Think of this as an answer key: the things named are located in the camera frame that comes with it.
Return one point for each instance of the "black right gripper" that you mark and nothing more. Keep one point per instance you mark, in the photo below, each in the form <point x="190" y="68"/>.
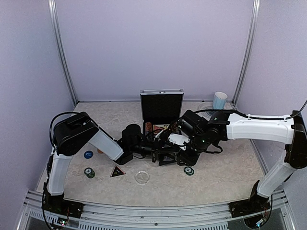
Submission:
<point x="188" y="160"/>

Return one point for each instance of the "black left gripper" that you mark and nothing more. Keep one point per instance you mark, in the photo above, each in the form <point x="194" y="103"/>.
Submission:
<point x="161" y="157"/>

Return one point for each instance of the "green chip stack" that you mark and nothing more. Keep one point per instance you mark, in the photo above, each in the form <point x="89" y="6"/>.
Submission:
<point x="89" y="172"/>
<point x="188" y="171"/>

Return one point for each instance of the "red playing card deck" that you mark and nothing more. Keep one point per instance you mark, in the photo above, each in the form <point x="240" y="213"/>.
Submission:
<point x="158" y="128"/>

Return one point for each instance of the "aluminium poker case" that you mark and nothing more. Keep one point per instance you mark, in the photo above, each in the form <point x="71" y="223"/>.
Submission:
<point x="161" y="107"/>

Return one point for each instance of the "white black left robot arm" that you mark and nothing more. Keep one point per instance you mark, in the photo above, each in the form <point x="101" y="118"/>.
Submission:
<point x="70" y="135"/>

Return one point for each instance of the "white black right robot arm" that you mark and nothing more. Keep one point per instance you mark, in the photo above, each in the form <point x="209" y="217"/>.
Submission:
<point x="286" y="131"/>

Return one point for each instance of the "white swirl plate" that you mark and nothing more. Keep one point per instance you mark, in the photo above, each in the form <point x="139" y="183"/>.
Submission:
<point x="206" y="106"/>

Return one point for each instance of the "clear round plastic lid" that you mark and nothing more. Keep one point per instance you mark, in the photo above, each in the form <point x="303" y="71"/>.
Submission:
<point x="142" y="177"/>

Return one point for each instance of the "left poker chip row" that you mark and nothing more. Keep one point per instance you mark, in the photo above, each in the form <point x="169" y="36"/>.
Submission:
<point x="148" y="128"/>

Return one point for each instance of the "light blue ribbed cup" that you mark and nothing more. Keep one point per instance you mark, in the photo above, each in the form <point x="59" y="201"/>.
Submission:
<point x="219" y="100"/>

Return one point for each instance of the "black triangular dealer button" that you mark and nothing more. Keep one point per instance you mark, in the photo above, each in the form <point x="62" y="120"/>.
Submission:
<point x="117" y="172"/>

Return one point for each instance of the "blue small blind button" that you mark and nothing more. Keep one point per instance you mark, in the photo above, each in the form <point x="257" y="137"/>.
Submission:
<point x="88" y="154"/>

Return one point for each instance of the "front aluminium rail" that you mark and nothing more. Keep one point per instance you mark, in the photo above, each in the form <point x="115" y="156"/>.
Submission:
<point x="112" y="217"/>

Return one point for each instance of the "right aluminium frame post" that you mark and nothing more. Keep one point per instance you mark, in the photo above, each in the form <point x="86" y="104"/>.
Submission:
<point x="248" y="51"/>

